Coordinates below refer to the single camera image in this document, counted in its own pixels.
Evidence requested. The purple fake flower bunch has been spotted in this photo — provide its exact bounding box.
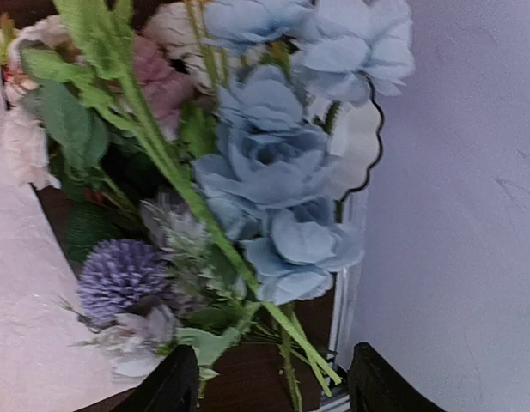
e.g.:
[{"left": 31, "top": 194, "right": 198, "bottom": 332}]
[{"left": 52, "top": 0, "right": 345, "bottom": 412}]

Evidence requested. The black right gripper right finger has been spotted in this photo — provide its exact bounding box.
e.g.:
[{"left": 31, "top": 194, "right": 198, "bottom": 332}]
[{"left": 347, "top": 342, "right": 435, "bottom": 412}]

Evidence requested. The white scalloped dish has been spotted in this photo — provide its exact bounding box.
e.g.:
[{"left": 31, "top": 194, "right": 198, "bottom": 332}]
[{"left": 329, "top": 96, "right": 383, "bottom": 200}]

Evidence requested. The pink wrapping paper sheet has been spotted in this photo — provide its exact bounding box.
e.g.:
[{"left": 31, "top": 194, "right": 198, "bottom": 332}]
[{"left": 0, "top": 76, "right": 134, "bottom": 411}]

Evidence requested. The blue fake hydrangea stem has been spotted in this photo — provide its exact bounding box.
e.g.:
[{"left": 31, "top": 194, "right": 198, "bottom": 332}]
[{"left": 193, "top": 1, "right": 414, "bottom": 306}]

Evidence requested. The pink fake rose bunch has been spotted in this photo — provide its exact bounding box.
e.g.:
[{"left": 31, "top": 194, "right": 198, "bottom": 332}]
[{"left": 0, "top": 1, "right": 213, "bottom": 197}]

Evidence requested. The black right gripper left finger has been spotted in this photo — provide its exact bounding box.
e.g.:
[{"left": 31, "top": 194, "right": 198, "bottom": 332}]
[{"left": 131, "top": 345, "right": 199, "bottom": 412}]

